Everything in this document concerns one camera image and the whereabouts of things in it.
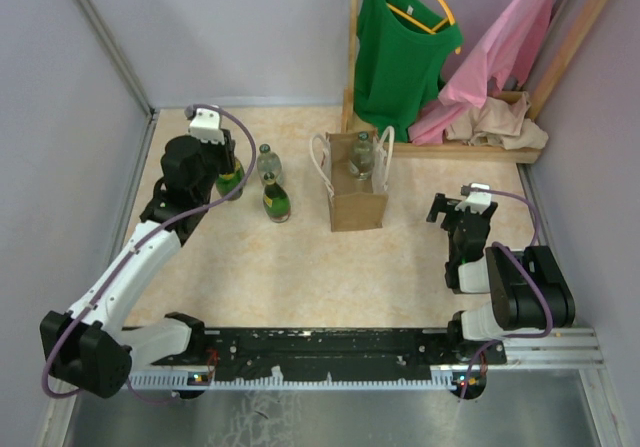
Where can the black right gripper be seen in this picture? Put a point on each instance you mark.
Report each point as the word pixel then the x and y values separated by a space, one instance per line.
pixel 444 205

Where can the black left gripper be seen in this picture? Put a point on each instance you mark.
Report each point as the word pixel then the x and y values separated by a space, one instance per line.
pixel 225 151

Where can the green bottle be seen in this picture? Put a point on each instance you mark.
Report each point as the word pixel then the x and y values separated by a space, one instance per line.
pixel 276 201
pixel 226 183

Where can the clear glass bottle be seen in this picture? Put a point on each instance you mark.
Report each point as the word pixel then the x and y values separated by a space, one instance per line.
pixel 269 161

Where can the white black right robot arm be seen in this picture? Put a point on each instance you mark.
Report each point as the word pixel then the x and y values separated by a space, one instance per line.
pixel 529 295

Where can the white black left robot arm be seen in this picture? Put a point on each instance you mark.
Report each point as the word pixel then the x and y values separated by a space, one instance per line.
pixel 130 277

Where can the brown canvas bag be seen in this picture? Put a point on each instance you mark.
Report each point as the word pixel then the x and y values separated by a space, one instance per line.
pixel 354 205

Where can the clear bottle in bag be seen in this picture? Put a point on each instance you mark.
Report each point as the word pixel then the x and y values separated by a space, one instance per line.
pixel 361 157

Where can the beige crumpled cloth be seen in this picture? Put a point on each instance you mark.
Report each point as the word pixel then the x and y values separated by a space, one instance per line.
pixel 499 123

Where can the pink shirt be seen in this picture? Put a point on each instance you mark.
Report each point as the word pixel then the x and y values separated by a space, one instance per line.
pixel 507 49

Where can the green tank top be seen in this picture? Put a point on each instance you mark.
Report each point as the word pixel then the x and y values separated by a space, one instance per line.
pixel 402 49

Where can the yellow clothes hanger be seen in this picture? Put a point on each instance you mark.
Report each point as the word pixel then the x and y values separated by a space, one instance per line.
pixel 425 2

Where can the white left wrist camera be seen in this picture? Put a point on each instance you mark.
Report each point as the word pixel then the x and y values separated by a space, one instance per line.
pixel 205 125

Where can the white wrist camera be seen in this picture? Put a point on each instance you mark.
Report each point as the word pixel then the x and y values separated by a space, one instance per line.
pixel 477 198
pixel 205 125

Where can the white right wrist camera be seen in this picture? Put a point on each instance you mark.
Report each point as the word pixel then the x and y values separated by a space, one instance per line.
pixel 477 198

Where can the aluminium frame rail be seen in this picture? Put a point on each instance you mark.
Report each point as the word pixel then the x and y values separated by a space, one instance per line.
pixel 575 348

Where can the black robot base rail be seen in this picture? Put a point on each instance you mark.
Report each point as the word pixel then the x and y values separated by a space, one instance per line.
pixel 318 354

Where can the wooden clothes rack frame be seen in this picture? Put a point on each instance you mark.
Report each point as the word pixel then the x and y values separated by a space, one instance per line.
pixel 587 15

